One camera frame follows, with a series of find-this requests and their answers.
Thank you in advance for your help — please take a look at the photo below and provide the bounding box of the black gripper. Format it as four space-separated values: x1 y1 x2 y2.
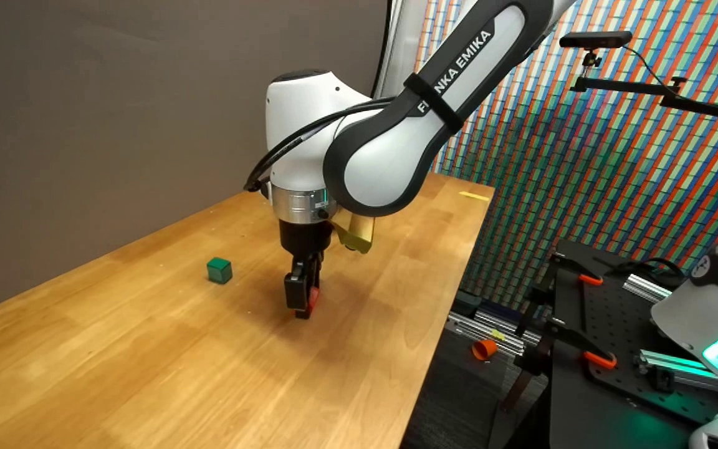
276 216 334 322

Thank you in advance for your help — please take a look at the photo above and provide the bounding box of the green block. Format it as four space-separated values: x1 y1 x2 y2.
205 254 234 288

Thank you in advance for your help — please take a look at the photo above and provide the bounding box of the grey white robot base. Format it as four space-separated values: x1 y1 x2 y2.
649 190 718 405

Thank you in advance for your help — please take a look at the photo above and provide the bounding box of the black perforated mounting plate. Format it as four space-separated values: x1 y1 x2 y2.
544 240 718 449

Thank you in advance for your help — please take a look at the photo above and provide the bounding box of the yellow wrist camera mount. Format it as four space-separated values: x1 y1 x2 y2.
329 209 377 258

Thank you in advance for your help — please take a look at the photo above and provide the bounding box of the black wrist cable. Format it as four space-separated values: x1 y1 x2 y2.
245 97 380 194

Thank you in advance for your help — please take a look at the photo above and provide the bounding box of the multicolour woven wall panel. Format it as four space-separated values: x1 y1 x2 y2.
411 0 718 311

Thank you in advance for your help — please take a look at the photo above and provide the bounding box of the aluminium extrusion rail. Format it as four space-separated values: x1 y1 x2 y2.
635 346 718 395
622 271 679 305

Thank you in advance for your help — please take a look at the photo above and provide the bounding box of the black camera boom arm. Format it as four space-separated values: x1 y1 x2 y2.
569 48 718 129

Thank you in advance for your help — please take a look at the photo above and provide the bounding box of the black bar camera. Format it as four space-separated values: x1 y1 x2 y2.
559 31 635 49

